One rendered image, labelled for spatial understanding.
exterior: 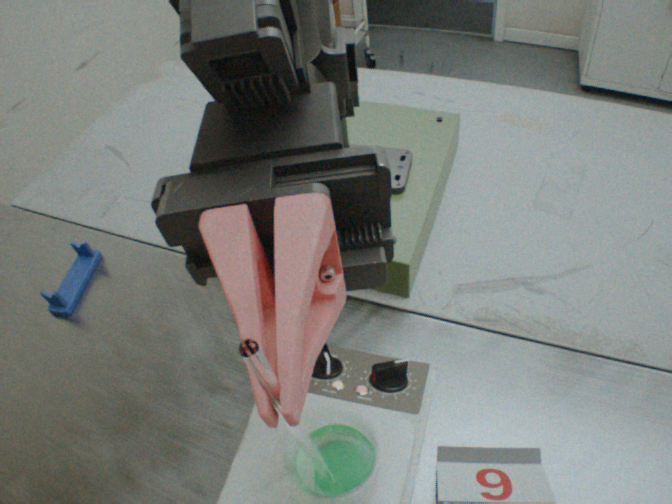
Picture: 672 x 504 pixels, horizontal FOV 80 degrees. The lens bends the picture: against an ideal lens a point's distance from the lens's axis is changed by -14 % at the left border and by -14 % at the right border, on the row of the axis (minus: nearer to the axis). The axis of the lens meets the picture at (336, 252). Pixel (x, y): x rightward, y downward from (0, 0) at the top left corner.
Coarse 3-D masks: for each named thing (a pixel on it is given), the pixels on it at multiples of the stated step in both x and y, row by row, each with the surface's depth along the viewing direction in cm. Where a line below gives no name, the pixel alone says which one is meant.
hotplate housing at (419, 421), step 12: (432, 372) 39; (432, 384) 38; (312, 396) 35; (324, 396) 35; (360, 408) 34; (372, 408) 34; (420, 408) 34; (420, 420) 33; (420, 432) 32; (420, 444) 32; (408, 480) 30; (408, 492) 30
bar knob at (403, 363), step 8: (392, 360) 37; (400, 360) 37; (408, 360) 37; (376, 368) 36; (384, 368) 36; (392, 368) 36; (400, 368) 37; (376, 376) 36; (384, 376) 36; (392, 376) 37; (400, 376) 37; (376, 384) 36; (384, 384) 36; (392, 384) 36; (400, 384) 36; (392, 392) 36
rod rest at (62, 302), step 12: (84, 252) 56; (96, 252) 57; (72, 264) 56; (84, 264) 56; (96, 264) 56; (72, 276) 55; (84, 276) 54; (60, 288) 53; (72, 288) 53; (84, 288) 54; (48, 300) 51; (60, 300) 50; (72, 300) 52; (60, 312) 51
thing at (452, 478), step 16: (448, 480) 34; (464, 480) 34; (480, 480) 33; (496, 480) 33; (512, 480) 33; (528, 480) 33; (544, 480) 33; (448, 496) 32; (464, 496) 32; (480, 496) 32; (496, 496) 31; (512, 496) 31; (528, 496) 31; (544, 496) 31
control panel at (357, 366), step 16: (336, 352) 41; (352, 352) 41; (352, 368) 39; (368, 368) 39; (416, 368) 39; (320, 384) 37; (352, 384) 37; (368, 384) 37; (416, 384) 37; (352, 400) 35; (368, 400) 35; (384, 400) 35; (400, 400) 35; (416, 400) 35
